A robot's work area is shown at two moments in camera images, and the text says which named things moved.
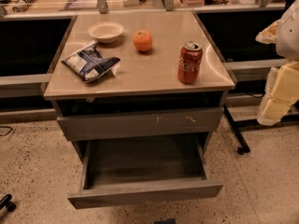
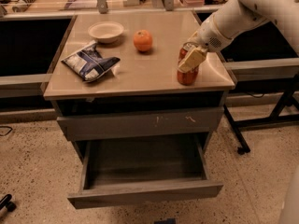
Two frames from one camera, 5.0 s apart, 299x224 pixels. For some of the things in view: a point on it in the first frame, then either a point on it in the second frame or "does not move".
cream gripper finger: x=282 y=92 -> x=208 y=36
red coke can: x=190 y=63 does not move
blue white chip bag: x=89 y=63 does not move
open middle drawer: x=131 y=168 does not move
